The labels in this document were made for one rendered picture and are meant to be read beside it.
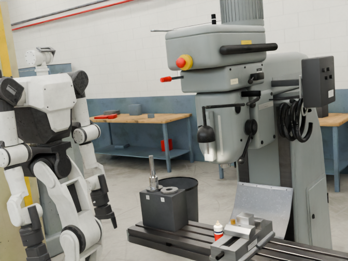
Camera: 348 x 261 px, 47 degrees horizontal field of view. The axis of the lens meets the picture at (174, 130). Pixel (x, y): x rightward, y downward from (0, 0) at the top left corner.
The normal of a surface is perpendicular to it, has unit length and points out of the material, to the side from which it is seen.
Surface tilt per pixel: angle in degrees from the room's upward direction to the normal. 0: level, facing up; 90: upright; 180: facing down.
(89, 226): 66
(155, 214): 90
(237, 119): 90
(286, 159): 90
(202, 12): 90
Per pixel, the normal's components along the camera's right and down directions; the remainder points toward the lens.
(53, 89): 0.87, 0.00
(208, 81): -0.62, 0.19
